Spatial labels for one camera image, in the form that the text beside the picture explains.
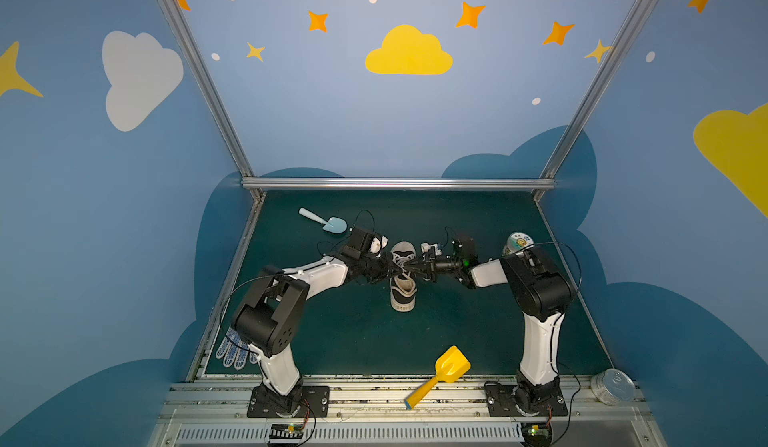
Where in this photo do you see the electronics board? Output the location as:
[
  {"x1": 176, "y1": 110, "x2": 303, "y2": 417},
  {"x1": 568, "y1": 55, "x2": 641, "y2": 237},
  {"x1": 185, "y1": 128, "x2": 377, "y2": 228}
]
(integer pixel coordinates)
[
  {"x1": 266, "y1": 423, "x2": 306, "y2": 446},
  {"x1": 521, "y1": 423, "x2": 553, "y2": 447}
]

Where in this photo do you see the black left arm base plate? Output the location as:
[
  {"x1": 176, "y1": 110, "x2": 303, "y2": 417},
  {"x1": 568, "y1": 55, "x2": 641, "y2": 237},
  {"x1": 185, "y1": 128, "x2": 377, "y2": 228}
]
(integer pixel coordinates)
[{"x1": 246, "y1": 385, "x2": 330, "y2": 419}]

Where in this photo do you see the black white canvas sneaker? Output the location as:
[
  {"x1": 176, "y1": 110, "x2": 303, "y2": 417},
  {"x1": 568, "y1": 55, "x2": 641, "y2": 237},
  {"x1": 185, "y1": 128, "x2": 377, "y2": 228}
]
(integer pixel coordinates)
[{"x1": 390, "y1": 241, "x2": 417, "y2": 313}]

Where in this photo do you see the aluminium left frame post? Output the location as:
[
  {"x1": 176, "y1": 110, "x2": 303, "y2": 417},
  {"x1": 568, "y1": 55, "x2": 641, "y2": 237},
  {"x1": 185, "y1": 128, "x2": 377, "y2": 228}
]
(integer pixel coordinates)
[{"x1": 157, "y1": 0, "x2": 254, "y2": 180}]

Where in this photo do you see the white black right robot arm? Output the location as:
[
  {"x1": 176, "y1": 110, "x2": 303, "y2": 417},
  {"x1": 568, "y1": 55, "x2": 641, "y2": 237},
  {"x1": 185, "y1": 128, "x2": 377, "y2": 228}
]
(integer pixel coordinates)
[{"x1": 404, "y1": 244, "x2": 578, "y2": 401}]

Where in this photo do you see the right electronics board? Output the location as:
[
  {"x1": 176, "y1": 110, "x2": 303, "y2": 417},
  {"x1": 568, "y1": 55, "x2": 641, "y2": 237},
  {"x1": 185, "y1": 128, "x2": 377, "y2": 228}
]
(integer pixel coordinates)
[{"x1": 521, "y1": 423, "x2": 553, "y2": 447}]

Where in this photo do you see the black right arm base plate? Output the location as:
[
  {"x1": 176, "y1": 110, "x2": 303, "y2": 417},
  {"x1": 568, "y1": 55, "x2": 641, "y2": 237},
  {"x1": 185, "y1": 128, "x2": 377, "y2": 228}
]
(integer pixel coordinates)
[{"x1": 483, "y1": 381, "x2": 569, "y2": 417}]

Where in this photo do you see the yellow toy shovel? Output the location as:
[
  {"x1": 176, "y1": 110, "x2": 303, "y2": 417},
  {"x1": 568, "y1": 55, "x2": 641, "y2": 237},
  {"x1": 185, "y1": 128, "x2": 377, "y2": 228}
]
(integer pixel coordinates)
[{"x1": 404, "y1": 346, "x2": 471, "y2": 410}]

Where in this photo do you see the aluminium frame post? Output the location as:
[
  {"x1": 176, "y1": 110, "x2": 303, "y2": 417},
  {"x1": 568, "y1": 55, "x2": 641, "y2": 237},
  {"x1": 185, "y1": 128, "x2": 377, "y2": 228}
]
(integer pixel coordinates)
[
  {"x1": 157, "y1": 0, "x2": 254, "y2": 180},
  {"x1": 533, "y1": 0, "x2": 659, "y2": 203}
]

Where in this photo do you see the aluminium back frame bar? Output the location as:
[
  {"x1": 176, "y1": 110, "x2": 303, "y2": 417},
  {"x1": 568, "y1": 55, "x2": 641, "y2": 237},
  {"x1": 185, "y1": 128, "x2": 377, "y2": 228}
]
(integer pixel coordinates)
[{"x1": 241, "y1": 177, "x2": 556, "y2": 191}]

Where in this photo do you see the blue dotted work glove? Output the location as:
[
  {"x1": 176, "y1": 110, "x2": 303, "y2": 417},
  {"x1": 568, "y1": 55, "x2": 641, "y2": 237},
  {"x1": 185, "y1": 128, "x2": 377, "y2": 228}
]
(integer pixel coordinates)
[{"x1": 215, "y1": 328, "x2": 258, "y2": 371}]

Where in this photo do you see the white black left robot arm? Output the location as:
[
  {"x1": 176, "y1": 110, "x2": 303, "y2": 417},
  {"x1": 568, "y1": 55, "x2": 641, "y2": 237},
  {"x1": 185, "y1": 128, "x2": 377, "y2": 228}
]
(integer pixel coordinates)
[{"x1": 230, "y1": 252, "x2": 402, "y2": 398}]

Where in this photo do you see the light blue toy shovel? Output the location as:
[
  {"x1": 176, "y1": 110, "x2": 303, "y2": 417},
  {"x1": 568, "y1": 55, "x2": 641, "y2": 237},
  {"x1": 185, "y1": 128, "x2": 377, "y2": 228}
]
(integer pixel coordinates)
[{"x1": 298, "y1": 207, "x2": 347, "y2": 234}]

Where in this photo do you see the aluminium front rail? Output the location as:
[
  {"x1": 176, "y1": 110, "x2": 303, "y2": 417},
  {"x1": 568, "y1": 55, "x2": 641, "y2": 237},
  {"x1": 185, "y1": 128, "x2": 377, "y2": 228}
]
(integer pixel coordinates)
[{"x1": 148, "y1": 376, "x2": 666, "y2": 446}]

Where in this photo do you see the left electronics board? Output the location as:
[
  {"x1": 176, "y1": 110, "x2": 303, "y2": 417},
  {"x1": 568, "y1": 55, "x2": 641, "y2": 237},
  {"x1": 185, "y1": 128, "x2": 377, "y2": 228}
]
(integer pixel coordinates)
[{"x1": 266, "y1": 423, "x2": 306, "y2": 446}]

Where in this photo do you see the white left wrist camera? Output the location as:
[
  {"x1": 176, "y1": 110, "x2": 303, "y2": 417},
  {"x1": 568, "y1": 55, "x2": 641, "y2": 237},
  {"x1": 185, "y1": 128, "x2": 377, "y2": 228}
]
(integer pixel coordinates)
[{"x1": 342, "y1": 227, "x2": 388, "y2": 260}]

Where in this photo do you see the printed paper cup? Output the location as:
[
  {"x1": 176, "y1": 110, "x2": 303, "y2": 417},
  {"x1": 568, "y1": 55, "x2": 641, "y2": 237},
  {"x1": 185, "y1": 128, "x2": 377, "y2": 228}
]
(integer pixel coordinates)
[{"x1": 503, "y1": 232, "x2": 534, "y2": 256}]

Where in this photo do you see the aluminium right frame post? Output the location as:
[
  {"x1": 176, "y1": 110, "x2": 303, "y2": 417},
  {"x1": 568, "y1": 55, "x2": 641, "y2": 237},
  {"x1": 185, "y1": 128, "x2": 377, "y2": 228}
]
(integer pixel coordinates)
[{"x1": 533, "y1": 0, "x2": 659, "y2": 203}]

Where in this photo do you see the white shoelace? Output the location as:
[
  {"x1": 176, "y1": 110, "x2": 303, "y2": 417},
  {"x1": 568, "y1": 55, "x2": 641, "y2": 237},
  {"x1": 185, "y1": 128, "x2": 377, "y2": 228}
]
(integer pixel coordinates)
[{"x1": 392, "y1": 250, "x2": 431, "y2": 282}]

